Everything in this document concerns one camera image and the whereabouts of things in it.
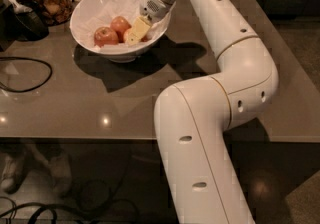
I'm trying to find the white ceramic bowl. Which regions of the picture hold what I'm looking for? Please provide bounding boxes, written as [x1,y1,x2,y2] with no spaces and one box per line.
[69,0,174,64]

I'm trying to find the white paper napkin in bowl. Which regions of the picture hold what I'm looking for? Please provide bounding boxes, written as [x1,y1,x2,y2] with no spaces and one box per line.
[78,0,178,49]

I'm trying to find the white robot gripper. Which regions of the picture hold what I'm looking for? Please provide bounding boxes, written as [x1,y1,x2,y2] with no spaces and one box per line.
[126,0,171,46]

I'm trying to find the white shoe right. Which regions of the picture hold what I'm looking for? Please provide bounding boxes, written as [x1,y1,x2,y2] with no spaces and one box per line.
[49,153,72,197]

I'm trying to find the black cable on table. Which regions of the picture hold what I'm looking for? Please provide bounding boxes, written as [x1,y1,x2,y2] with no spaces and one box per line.
[0,56,54,94]

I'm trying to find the white shoe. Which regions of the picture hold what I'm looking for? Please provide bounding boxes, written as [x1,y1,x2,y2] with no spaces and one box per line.
[0,151,28,194]
[49,153,72,197]

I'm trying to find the red apple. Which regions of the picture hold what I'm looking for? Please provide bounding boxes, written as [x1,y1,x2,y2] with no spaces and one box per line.
[123,28,149,43]
[110,16,131,43]
[94,27,119,47]

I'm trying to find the black cables on floor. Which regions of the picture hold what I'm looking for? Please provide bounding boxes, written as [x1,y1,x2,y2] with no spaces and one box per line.
[0,196,141,224]

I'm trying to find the white shoe left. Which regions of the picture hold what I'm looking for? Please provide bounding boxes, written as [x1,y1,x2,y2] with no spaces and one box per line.
[0,151,28,194]

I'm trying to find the black appliance with silver handle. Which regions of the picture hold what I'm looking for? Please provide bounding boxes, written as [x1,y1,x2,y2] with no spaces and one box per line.
[7,0,49,41]

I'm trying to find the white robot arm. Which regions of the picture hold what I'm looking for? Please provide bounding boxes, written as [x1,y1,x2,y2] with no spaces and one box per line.
[129,0,279,224]

